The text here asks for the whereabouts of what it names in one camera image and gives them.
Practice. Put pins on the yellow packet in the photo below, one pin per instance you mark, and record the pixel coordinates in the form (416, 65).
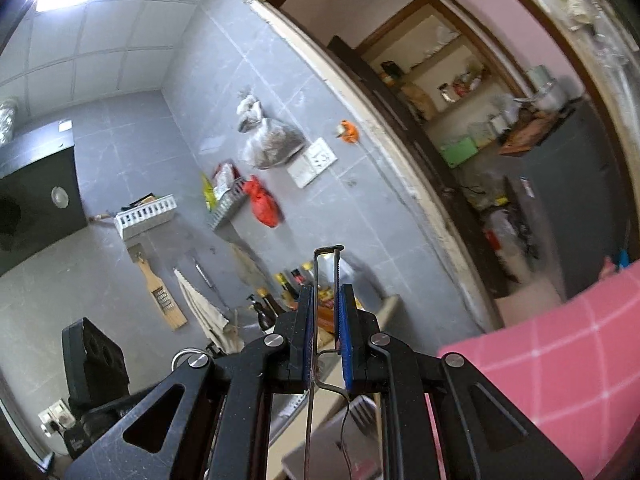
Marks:
(209, 192)

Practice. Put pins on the wooden cutting board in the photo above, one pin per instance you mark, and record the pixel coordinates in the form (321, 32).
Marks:
(530, 135)

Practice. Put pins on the hanging metal tool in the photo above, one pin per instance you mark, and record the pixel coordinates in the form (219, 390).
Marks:
(202, 272)

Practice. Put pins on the black range hood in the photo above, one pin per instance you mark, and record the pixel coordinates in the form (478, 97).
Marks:
(45, 180)

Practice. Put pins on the cream door frame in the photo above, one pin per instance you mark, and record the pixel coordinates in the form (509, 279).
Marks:
(455, 260)

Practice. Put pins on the grey wall rack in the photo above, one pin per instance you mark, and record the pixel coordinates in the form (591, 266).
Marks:
(227, 207)

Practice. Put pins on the pink checked tablecloth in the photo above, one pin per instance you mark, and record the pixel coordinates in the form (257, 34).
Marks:
(550, 360)

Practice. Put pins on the metal faucet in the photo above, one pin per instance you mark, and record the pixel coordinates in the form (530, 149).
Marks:
(179, 355)

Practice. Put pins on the pink packet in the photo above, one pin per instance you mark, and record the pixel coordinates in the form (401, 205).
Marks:
(610, 266)

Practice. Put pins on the dark wooden door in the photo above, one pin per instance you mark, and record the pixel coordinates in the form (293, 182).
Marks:
(430, 160)

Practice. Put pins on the glass jar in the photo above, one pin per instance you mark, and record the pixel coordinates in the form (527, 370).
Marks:
(445, 92)

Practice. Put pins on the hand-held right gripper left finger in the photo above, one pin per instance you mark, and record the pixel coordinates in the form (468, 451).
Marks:
(308, 330)

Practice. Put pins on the orange plug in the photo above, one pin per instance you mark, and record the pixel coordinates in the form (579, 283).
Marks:
(348, 131)

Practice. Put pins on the wooden shelf unit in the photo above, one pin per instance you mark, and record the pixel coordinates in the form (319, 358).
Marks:
(440, 45)

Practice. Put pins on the metal fork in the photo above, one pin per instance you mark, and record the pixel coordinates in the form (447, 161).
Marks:
(362, 417)

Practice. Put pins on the grey refrigerator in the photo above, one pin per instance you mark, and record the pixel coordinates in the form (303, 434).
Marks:
(575, 200)

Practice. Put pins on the metal pot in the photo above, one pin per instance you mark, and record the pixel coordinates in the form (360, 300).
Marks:
(550, 95)

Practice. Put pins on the white plastic bag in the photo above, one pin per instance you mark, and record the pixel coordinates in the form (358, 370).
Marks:
(505, 240)

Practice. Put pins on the wooden grater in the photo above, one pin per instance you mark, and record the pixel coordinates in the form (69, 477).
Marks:
(160, 295)

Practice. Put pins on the clear plastic bag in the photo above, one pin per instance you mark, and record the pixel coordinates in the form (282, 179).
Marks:
(610, 40)

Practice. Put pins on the foil duct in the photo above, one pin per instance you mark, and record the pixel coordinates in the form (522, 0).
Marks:
(7, 120)

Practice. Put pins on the red plastic bag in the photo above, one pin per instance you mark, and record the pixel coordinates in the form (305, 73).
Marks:
(262, 205)

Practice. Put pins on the small hanging plastic bag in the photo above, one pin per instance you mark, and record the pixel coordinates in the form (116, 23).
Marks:
(250, 112)

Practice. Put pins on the beige towel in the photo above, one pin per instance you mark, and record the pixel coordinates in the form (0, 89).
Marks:
(205, 310)

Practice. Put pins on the white wall socket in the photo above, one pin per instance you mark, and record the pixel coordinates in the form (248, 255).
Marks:
(312, 162)
(52, 415)

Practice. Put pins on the blue packet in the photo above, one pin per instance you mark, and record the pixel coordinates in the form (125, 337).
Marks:
(624, 258)

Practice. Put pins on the white utensil holder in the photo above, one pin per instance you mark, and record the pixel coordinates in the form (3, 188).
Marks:
(325, 445)

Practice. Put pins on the plastic bag of dried goods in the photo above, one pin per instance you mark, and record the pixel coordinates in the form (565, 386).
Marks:
(272, 146)

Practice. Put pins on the pale green container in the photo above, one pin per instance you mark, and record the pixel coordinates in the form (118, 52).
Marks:
(536, 76)

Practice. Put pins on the white basket rack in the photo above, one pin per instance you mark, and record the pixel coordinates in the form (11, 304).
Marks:
(145, 217)

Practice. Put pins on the green box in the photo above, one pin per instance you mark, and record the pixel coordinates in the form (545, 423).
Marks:
(460, 152)

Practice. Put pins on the row of sauce bottles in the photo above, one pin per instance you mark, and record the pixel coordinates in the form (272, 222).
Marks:
(265, 305)

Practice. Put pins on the red and white packet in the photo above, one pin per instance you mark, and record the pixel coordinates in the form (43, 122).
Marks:
(225, 177)

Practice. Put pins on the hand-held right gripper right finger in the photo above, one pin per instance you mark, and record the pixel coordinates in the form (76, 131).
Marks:
(345, 340)

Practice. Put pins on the brown paper bag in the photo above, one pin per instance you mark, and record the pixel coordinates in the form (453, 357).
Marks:
(417, 100)

